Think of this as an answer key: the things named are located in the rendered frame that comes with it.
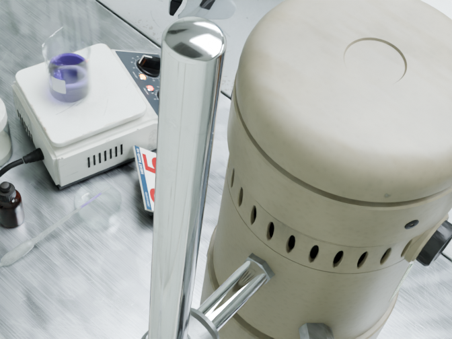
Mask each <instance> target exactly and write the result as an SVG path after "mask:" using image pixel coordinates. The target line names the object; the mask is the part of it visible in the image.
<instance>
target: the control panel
mask: <svg viewBox="0 0 452 339"><path fill-rule="evenodd" d="M115 52H116V54H117V55H118V57H119V59H120V60H121V61H122V63H123V65H124V66H125V67H126V69H127V71H128V72H129V73H130V75H131V77H132V78H133V79H134V81H135V83H136V84H137V86H138V87H139V89H140V90H141V92H142V93H143V95H144V96H145V98H146V99H147V101H148V102H149V104H150V105H151V107H152V109H153V110H154V111H155V113H156V115H158V105H159V98H158V96H157V93H158V91H159V76H158V77H150V76H148V75H146V74H144V73H143V72H142V71H140V70H139V68H138V67H137V61H138V60H139V59H141V58H142V56H143V55H144V54H146V55H149V56H153V57H159V58H161V57H160V56H159V55H158V54H147V53H139V52H124V51H116V50H115ZM140 75H144V76H145V77H146V78H145V79H142V78H141V77H140ZM159 75H160V74H159ZM148 85H150V86H152V87H153V90H150V89H148V87H147V86H148Z"/></svg>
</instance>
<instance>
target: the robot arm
mask: <svg viewBox="0 0 452 339"><path fill-rule="evenodd" d="M182 2H183V0H169V8H168V13H169V14H170V15H172V16H174V14H175V13H176V12H177V10H178V8H179V7H180V6H181V4H182ZM235 10H236V4H234V2H233V1H232V0H187V3H186V6H185V8H184V9H183V11H182V12H181V13H180V14H179V15H178V19H180V18H182V17H191V16H194V17H203V18H205V19H208V20H225V19H228V18H230V17H231V16H232V15H233V14H234V13H235Z"/></svg>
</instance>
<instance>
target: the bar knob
mask: <svg viewBox="0 0 452 339"><path fill-rule="evenodd" d="M160 60H161V58H159V57H155V56H149V55H146V54H144V55H143V56H142V58H141V59H139V60H138V61H137V67H138V68H139V70H140V71H142V72H143V73H144V74H146V75H148V76H150V77H158V76H159V74H160Z"/></svg>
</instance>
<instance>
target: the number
mask: <svg viewBox="0 0 452 339"><path fill-rule="evenodd" d="M140 151H141V157H142V161H143V167H144V171H145V177H146V181H147V187H148V191H149V198H150V201H151V208H152V209H154V196H155V166H156V155H155V154H152V153H150V152H147V151H144V150H142V149H140Z"/></svg>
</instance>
